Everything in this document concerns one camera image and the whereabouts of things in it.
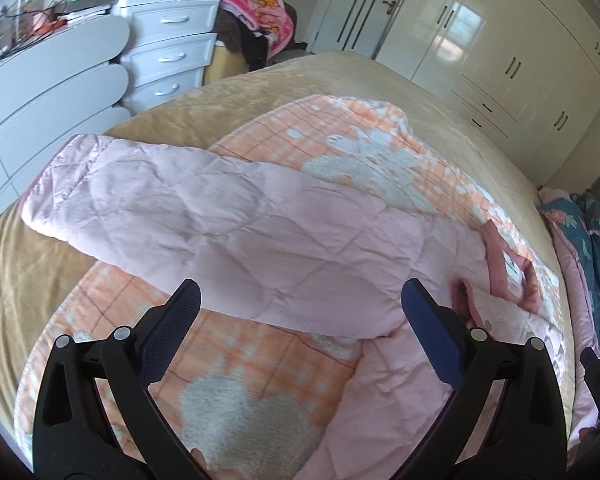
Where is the teal floral quilt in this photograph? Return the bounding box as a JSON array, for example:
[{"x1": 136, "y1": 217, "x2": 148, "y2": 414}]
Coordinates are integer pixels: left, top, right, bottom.
[{"x1": 537, "y1": 187, "x2": 600, "y2": 376}]

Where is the white wardrobe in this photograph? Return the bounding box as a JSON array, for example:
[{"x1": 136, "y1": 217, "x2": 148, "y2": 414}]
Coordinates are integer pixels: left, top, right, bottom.
[{"x1": 375, "y1": 0, "x2": 600, "y2": 186}]

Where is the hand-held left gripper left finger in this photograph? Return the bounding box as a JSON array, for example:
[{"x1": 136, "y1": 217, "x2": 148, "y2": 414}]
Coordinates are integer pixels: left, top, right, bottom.
[{"x1": 31, "y1": 278, "x2": 202, "y2": 480}]

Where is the pink and red printed blanket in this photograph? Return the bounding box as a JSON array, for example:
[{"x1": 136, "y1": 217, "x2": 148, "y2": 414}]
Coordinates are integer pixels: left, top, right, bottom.
[{"x1": 220, "y1": 0, "x2": 296, "y2": 56}]

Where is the pink quilted jacket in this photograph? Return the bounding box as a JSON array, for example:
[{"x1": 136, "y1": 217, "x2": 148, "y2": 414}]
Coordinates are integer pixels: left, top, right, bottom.
[{"x1": 20, "y1": 133, "x2": 596, "y2": 480}]

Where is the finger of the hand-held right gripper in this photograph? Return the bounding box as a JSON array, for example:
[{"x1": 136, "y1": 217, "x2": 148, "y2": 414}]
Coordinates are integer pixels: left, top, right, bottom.
[{"x1": 579, "y1": 346, "x2": 600, "y2": 428}]

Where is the stack of books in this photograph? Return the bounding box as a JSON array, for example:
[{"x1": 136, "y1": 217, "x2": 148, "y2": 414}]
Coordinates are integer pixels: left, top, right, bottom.
[{"x1": 65, "y1": 0, "x2": 122, "y2": 23}]

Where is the beige bedspread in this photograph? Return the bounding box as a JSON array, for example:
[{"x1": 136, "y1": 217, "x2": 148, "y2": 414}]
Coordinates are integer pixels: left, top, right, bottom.
[{"x1": 0, "y1": 50, "x2": 581, "y2": 441}]

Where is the white chest of drawers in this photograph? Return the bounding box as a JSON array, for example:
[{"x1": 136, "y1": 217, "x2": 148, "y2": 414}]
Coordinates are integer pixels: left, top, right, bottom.
[{"x1": 102, "y1": 0, "x2": 221, "y2": 113}]

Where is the beige storage box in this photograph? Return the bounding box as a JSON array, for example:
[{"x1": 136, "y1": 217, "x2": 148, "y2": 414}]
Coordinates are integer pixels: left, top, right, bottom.
[{"x1": 202, "y1": 42, "x2": 255, "y2": 86}]

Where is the white dresser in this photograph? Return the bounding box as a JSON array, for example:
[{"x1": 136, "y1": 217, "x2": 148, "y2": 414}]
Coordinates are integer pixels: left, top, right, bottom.
[{"x1": 0, "y1": 12, "x2": 133, "y2": 231}]

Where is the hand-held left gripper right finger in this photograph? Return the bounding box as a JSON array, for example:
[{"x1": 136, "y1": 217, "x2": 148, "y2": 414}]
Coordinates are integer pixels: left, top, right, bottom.
[{"x1": 401, "y1": 278, "x2": 567, "y2": 480}]

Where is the dark clothes pile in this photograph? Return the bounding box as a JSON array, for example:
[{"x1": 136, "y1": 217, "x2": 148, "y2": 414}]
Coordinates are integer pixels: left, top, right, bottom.
[{"x1": 215, "y1": 7, "x2": 281, "y2": 72}]

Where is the orange plaid blanket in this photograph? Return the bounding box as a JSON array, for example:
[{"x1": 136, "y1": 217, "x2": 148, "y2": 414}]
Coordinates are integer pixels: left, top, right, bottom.
[{"x1": 15, "y1": 94, "x2": 566, "y2": 480}]

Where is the white door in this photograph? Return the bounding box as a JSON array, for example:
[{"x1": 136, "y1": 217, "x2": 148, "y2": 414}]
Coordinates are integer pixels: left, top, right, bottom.
[{"x1": 307, "y1": 0, "x2": 406, "y2": 58}]

